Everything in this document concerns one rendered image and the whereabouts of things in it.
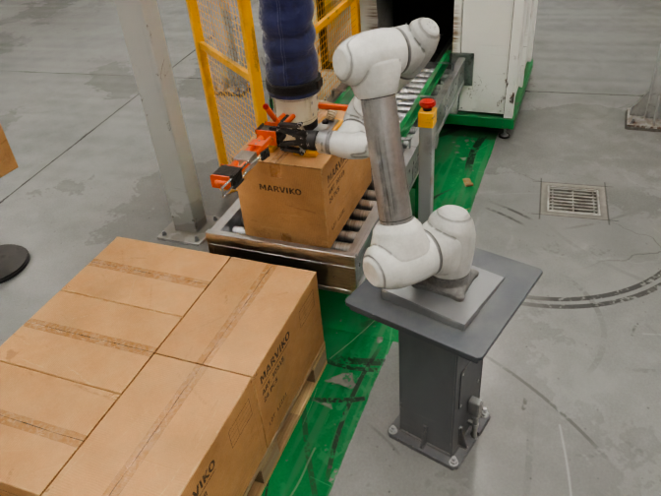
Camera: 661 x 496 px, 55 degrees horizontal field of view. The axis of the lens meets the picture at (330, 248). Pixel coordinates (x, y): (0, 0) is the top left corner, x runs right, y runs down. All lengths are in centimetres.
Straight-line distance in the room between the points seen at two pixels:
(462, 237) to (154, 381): 115
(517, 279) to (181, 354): 121
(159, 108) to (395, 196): 198
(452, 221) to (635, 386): 136
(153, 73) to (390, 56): 191
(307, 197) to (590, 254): 175
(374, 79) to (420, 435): 146
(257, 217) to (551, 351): 146
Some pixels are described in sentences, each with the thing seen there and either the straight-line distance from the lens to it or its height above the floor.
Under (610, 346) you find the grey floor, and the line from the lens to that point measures 317.
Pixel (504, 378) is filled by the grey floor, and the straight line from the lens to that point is 293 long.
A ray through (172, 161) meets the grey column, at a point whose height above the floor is 50.
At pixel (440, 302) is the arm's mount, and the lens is 207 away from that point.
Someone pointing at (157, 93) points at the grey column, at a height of 91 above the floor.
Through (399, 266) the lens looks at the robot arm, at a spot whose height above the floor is 99.
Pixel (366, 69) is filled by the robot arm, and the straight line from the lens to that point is 177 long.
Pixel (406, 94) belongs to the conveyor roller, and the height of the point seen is 55.
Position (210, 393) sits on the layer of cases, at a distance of 220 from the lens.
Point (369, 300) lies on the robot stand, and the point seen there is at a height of 75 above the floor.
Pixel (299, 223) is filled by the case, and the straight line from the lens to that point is 267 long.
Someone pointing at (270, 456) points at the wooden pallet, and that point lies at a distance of 256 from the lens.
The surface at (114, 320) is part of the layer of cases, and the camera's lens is 260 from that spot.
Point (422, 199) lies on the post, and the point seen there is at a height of 56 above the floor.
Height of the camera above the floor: 215
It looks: 36 degrees down
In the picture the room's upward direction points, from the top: 5 degrees counter-clockwise
